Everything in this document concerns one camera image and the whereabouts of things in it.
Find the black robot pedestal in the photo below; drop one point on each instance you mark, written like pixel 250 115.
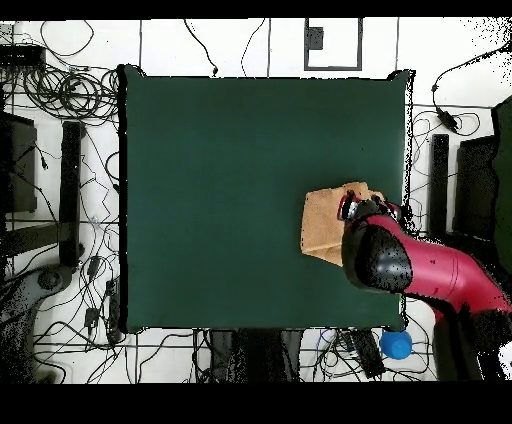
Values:
pixel 260 356

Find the black T-shaped stand base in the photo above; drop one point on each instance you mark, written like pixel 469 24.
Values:
pixel 71 192
pixel 439 180

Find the dark grey floor plate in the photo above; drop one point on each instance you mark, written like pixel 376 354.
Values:
pixel 314 38

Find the dark green tablecloth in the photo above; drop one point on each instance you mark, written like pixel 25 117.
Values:
pixel 200 140

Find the grey square floor frame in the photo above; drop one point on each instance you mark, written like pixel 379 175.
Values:
pixel 332 68

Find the black power adapter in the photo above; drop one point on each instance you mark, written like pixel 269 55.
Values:
pixel 91 316
pixel 93 266

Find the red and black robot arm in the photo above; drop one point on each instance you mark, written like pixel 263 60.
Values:
pixel 432 268

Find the tan terry towel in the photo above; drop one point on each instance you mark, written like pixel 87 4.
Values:
pixel 320 224

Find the black keyboard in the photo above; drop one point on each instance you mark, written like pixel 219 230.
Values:
pixel 368 352

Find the grey office chair base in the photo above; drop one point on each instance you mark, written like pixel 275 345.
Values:
pixel 48 280

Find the black box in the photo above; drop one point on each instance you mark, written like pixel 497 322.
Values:
pixel 18 168
pixel 476 188

